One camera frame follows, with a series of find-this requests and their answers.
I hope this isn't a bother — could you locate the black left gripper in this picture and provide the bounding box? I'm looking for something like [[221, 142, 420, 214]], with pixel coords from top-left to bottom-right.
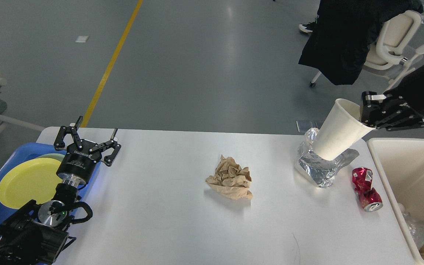
[[53, 116, 121, 184]]

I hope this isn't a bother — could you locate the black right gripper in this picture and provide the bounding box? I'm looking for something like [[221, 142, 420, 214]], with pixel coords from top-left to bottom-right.
[[360, 65, 424, 131]]

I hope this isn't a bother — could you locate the white paper cup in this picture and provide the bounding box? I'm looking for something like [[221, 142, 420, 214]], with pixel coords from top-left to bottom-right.
[[312, 98, 375, 160]]

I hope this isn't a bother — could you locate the yellow plastic plate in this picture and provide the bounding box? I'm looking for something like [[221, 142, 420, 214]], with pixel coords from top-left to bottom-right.
[[0, 158, 62, 209]]

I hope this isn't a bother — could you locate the crushed red can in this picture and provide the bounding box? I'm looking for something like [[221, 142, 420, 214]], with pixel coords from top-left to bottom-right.
[[351, 167, 383, 212]]

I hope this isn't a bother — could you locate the clear plastic wrap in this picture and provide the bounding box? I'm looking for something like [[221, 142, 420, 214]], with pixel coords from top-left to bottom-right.
[[295, 128, 360, 188]]

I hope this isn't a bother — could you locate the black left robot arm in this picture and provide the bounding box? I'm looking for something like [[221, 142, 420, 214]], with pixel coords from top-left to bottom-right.
[[0, 116, 121, 265]]

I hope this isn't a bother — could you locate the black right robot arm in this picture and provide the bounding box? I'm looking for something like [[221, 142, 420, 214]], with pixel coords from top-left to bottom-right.
[[360, 65, 424, 131]]

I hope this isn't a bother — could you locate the cream plastic bin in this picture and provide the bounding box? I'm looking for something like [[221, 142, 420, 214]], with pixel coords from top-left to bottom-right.
[[367, 138, 424, 265]]

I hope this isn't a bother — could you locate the white office chair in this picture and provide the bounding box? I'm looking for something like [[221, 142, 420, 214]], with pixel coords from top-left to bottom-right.
[[310, 10, 424, 89]]

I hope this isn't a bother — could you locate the clear floor plate right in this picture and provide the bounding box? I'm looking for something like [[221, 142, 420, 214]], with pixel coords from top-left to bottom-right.
[[315, 120, 324, 129]]

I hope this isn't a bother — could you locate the clear floor plate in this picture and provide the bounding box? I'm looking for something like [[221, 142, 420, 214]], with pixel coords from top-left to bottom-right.
[[296, 120, 314, 134], [315, 120, 324, 129]]

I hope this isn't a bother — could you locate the clear floor plate left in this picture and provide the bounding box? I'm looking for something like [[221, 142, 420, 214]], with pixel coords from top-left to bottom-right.
[[296, 120, 314, 134]]

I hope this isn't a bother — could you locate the black jacket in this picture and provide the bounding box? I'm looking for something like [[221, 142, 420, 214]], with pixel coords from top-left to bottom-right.
[[299, 0, 424, 85]]

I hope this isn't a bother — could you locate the dark sneaker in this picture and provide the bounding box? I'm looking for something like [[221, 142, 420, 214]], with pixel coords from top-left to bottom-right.
[[298, 21, 317, 35]]

